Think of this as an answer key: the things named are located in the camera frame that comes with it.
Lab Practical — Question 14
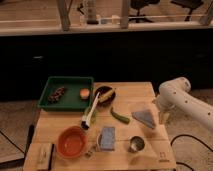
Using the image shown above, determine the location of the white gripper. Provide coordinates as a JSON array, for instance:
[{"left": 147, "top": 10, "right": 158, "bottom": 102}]
[{"left": 155, "top": 96, "right": 174, "bottom": 124}]

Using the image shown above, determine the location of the grey towel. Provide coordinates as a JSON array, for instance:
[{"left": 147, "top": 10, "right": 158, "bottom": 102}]
[{"left": 132, "top": 109, "right": 156, "bottom": 129}]

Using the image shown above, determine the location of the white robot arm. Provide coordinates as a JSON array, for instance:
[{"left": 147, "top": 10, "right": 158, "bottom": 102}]
[{"left": 155, "top": 77, "right": 213, "bottom": 132}]

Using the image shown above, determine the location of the small metal cup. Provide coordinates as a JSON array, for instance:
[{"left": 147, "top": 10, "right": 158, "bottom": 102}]
[{"left": 128, "top": 136, "right": 145, "bottom": 153}]

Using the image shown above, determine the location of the green pepper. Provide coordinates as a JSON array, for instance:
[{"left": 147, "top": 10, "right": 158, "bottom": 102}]
[{"left": 110, "top": 107, "right": 130, "bottom": 124}]

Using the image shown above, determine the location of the blue sponge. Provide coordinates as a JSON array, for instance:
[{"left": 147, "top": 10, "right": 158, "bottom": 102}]
[{"left": 100, "top": 127, "right": 115, "bottom": 151}]

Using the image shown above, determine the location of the black round plate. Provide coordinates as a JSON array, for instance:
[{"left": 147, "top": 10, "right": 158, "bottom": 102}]
[{"left": 95, "top": 86, "right": 116, "bottom": 107}]

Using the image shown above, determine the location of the orange round fruit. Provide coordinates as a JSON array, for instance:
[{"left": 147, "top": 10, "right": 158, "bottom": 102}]
[{"left": 80, "top": 88, "right": 90, "bottom": 99}]

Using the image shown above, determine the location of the orange plastic bowl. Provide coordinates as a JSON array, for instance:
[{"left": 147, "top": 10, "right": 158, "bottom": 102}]
[{"left": 56, "top": 126, "right": 87, "bottom": 159}]

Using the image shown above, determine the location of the green plastic tray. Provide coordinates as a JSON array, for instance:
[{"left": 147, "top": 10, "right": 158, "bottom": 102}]
[{"left": 38, "top": 76, "right": 94, "bottom": 111}]

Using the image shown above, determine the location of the black office chair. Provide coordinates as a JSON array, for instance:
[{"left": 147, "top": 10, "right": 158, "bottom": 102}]
[{"left": 129, "top": 0, "right": 160, "bottom": 23}]

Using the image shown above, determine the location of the wooden block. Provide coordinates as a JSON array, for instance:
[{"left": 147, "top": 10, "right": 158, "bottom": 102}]
[{"left": 36, "top": 143, "right": 52, "bottom": 171}]

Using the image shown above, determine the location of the black floor cable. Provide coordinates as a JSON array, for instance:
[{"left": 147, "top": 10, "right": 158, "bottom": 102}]
[{"left": 170, "top": 133, "right": 213, "bottom": 171}]

